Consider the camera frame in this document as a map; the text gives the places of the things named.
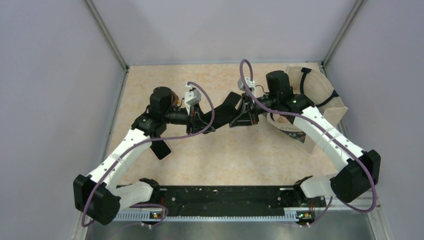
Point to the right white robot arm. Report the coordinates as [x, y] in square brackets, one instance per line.
[297, 116]

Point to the printed paper packet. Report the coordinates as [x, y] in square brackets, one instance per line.
[283, 125]

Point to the white cased phone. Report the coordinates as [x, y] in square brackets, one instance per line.
[160, 149]

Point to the white cup brown lid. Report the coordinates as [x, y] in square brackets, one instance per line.
[175, 100]

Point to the black phone case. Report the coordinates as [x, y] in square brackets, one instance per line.
[225, 112]

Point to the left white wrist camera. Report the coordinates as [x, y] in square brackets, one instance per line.
[191, 97]

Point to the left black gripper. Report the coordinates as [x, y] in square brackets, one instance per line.
[196, 122]

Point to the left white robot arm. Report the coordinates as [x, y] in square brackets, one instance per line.
[97, 195]

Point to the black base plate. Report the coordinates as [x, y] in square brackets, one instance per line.
[230, 201]

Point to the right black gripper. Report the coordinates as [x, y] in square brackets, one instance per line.
[244, 118]

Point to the grey slotted cable duct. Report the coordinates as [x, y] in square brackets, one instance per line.
[146, 216]

